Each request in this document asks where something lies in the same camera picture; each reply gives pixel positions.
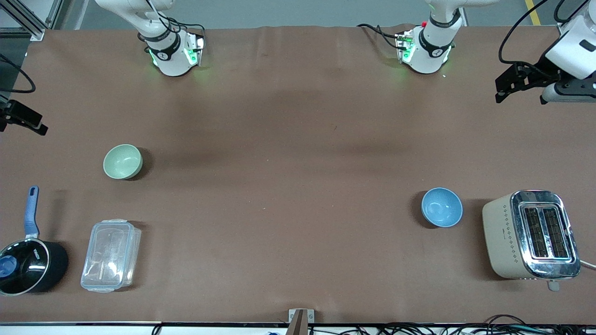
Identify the beige chrome toaster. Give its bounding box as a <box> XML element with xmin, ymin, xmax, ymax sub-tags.
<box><xmin>482</xmin><ymin>189</ymin><xmax>582</xmax><ymax>292</ymax></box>

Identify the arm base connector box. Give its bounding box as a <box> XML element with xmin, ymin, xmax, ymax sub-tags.
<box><xmin>184</xmin><ymin>32</ymin><xmax>206</xmax><ymax>67</ymax></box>
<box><xmin>395</xmin><ymin>30</ymin><xmax>416</xmax><ymax>64</ymax></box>

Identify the aluminium frame profile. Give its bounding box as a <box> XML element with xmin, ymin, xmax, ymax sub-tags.
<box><xmin>0</xmin><ymin>0</ymin><xmax>63</xmax><ymax>41</ymax></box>

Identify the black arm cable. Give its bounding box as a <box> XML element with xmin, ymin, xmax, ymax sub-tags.
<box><xmin>0</xmin><ymin>54</ymin><xmax>37</xmax><ymax>94</ymax></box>
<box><xmin>498</xmin><ymin>0</ymin><xmax>588</xmax><ymax>66</ymax></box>

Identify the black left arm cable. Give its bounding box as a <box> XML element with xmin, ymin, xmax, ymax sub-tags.
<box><xmin>498</xmin><ymin>0</ymin><xmax>588</xmax><ymax>66</ymax></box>

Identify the clear plastic food container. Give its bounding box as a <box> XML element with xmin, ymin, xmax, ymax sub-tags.
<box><xmin>80</xmin><ymin>219</ymin><xmax>142</xmax><ymax>293</ymax></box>

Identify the blue bowl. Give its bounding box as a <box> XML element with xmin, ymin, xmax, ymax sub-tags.
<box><xmin>421</xmin><ymin>187</ymin><xmax>464</xmax><ymax>228</ymax></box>

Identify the black saucepan blue handle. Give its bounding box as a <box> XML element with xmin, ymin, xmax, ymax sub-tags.
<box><xmin>0</xmin><ymin>186</ymin><xmax>69</xmax><ymax>297</ymax></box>

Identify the black cable bundle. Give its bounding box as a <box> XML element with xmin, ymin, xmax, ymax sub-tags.
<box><xmin>307</xmin><ymin>315</ymin><xmax>596</xmax><ymax>335</ymax></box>

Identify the black base power cable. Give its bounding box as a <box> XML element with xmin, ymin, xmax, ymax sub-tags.
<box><xmin>357</xmin><ymin>23</ymin><xmax>402</xmax><ymax>50</ymax></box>

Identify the brown table mat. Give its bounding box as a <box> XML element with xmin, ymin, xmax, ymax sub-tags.
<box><xmin>0</xmin><ymin>24</ymin><xmax>596</xmax><ymax>325</ymax></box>

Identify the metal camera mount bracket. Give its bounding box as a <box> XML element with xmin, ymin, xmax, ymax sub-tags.
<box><xmin>288</xmin><ymin>308</ymin><xmax>315</xmax><ymax>335</ymax></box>

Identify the green bowl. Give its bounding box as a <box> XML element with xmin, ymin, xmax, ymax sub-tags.
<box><xmin>103</xmin><ymin>144</ymin><xmax>143</xmax><ymax>180</ymax></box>

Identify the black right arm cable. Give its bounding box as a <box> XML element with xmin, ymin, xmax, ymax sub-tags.
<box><xmin>0</xmin><ymin>54</ymin><xmax>37</xmax><ymax>94</ymax></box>

